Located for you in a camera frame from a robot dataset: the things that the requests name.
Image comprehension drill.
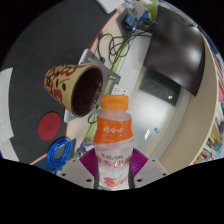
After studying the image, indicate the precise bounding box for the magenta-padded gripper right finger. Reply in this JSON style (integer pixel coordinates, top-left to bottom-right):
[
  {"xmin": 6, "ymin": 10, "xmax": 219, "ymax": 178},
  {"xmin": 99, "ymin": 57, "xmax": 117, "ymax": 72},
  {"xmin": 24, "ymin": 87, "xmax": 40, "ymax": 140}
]
[{"xmin": 128, "ymin": 148, "xmax": 169, "ymax": 190}]

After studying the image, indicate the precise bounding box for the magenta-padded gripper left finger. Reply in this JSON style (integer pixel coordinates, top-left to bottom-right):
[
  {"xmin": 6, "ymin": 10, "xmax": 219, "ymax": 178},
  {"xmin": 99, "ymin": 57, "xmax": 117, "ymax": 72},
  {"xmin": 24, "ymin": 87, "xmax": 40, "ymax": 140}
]
[{"xmin": 55, "ymin": 148, "xmax": 100, "ymax": 190}]

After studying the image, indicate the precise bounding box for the orange-capped drink bottle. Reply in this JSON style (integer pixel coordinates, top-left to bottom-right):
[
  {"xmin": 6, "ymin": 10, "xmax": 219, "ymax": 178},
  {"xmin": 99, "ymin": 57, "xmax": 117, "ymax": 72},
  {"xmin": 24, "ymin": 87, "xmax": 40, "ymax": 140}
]
[{"xmin": 93, "ymin": 94, "xmax": 135, "ymax": 191}]

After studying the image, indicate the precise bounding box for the flat round red coaster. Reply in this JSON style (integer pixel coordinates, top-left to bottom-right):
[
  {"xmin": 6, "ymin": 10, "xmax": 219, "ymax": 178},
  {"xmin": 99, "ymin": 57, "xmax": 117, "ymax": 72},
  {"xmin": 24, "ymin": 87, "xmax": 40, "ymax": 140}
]
[{"xmin": 37, "ymin": 111, "xmax": 62, "ymax": 141}]

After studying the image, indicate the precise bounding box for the red and yellow patterned mug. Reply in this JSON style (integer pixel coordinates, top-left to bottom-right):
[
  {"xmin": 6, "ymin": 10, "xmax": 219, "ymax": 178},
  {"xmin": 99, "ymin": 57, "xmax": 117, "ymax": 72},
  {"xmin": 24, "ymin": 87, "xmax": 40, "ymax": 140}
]
[{"xmin": 43, "ymin": 63, "xmax": 104, "ymax": 118}]

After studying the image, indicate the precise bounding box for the white paper sheet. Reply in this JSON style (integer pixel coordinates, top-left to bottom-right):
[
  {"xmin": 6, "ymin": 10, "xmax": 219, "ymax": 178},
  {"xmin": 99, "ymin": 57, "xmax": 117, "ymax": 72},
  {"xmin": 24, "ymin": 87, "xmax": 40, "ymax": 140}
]
[{"xmin": 0, "ymin": 67, "xmax": 20, "ymax": 163}]

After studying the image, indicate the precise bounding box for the grey metal laptop stand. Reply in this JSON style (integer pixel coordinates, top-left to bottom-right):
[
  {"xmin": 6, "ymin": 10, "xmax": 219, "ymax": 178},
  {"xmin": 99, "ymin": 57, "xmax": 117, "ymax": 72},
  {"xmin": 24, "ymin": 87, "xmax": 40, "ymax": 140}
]
[{"xmin": 63, "ymin": 48, "xmax": 122, "ymax": 124}]

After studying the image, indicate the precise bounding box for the black computer monitor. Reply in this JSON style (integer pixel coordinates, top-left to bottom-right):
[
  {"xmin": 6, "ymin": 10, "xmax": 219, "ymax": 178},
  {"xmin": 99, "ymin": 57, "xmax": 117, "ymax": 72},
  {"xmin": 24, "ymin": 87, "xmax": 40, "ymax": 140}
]
[{"xmin": 143, "ymin": 4, "xmax": 205, "ymax": 97}]

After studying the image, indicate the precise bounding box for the large black desk mat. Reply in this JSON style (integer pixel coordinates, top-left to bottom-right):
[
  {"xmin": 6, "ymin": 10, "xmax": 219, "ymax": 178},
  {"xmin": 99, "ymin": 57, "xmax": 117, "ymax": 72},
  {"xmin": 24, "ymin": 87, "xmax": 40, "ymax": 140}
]
[{"xmin": 0, "ymin": 0, "xmax": 116, "ymax": 164}]

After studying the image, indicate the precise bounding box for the small blue device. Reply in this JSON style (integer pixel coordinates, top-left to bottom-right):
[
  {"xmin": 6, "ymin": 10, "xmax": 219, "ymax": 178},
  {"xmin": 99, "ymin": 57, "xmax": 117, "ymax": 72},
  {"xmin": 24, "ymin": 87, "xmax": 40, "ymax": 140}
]
[{"xmin": 123, "ymin": 13, "xmax": 138, "ymax": 31}]

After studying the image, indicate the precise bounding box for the white notebook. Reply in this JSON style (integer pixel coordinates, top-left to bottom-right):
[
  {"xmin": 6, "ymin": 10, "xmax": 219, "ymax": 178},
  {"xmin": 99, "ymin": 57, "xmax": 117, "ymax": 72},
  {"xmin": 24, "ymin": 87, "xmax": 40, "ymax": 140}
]
[{"xmin": 96, "ymin": 0, "xmax": 128, "ymax": 14}]

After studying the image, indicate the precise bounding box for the coiled blue cable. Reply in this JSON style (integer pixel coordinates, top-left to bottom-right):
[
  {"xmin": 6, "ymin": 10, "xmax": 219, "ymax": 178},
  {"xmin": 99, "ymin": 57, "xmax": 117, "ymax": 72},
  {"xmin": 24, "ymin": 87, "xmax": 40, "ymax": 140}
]
[{"xmin": 45, "ymin": 137, "xmax": 74, "ymax": 169}]

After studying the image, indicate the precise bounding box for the white wall socket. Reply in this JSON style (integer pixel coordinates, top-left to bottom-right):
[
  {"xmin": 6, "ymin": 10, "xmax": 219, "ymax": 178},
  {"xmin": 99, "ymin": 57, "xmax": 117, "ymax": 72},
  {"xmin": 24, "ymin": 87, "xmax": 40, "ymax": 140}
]
[{"xmin": 112, "ymin": 84, "xmax": 130, "ymax": 98}]

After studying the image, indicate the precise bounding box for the black cable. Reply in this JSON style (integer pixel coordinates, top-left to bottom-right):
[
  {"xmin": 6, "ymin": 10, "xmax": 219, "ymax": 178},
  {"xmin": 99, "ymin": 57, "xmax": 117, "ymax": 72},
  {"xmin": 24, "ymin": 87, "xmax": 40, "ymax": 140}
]
[{"xmin": 97, "ymin": 29, "xmax": 153, "ymax": 64}]

